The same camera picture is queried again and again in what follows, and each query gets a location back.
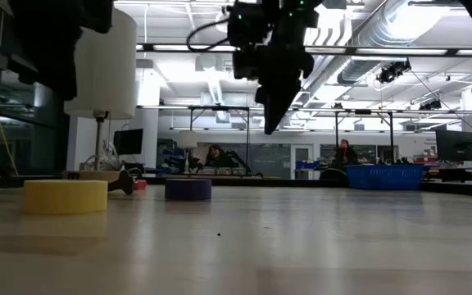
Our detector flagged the black ceiling spotlight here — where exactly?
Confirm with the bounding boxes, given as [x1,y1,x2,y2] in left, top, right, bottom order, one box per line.
[419,98,443,111]

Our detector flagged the purple tape roll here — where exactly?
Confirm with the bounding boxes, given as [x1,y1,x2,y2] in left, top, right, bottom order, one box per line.
[164,178,213,202]

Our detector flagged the tangled white cord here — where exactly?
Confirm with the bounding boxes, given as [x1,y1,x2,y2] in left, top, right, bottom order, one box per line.
[80,139,123,171]

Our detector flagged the blue plastic bin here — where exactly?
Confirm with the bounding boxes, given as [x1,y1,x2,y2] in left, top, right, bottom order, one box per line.
[345,164,424,192]

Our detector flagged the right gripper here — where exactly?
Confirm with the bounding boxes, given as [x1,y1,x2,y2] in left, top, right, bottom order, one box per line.
[231,40,316,136]

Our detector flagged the black overhead light bar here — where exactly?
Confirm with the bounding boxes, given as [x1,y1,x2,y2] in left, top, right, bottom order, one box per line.
[135,42,472,57]

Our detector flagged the black stapler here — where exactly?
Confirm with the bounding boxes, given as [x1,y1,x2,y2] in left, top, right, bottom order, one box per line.
[107,169,138,197]

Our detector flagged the black monitor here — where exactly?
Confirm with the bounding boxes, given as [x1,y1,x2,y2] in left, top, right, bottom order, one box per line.
[434,129,472,162]
[112,128,144,157]

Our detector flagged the white lamp wooden base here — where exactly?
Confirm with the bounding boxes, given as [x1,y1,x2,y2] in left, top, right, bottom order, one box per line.
[61,7,138,184]

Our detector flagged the black aluminium table frame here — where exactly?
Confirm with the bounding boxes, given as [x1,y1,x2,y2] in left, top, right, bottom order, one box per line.
[0,166,472,197]

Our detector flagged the person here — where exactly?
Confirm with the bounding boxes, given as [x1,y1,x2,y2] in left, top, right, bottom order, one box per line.
[202,143,237,169]
[333,141,361,167]

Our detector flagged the black chair back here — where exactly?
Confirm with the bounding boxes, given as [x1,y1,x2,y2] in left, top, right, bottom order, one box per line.
[318,167,350,181]

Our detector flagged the black metal frame stand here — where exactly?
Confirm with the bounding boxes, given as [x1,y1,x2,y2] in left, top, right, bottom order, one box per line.
[334,107,395,166]
[188,105,251,173]

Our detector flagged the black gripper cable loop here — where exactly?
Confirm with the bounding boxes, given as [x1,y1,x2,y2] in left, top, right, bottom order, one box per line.
[185,17,238,53]

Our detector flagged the blue storage rack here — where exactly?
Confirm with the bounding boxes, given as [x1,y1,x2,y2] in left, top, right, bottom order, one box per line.
[156,138,188,175]

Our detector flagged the yellow tape roll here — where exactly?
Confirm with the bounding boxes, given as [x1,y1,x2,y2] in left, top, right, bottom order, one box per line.
[23,179,109,216]

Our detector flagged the white ring light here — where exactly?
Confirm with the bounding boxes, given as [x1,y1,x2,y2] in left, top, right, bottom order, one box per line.
[213,10,229,34]

